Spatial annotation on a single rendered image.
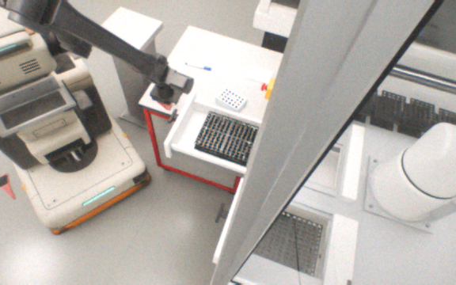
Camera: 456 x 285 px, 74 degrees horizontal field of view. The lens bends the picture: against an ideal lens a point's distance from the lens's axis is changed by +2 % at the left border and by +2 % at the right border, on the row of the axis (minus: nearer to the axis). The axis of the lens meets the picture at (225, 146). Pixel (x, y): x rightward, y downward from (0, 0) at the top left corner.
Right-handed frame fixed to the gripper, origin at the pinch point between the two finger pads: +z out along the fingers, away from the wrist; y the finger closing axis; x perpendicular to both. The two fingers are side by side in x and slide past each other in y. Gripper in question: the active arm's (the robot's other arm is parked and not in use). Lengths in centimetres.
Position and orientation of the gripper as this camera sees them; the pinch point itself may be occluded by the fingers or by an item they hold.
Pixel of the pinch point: (169, 108)
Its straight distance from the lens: 117.1
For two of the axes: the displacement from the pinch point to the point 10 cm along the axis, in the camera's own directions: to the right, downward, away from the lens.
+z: -0.7, 5.1, 8.6
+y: 9.4, 3.1, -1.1
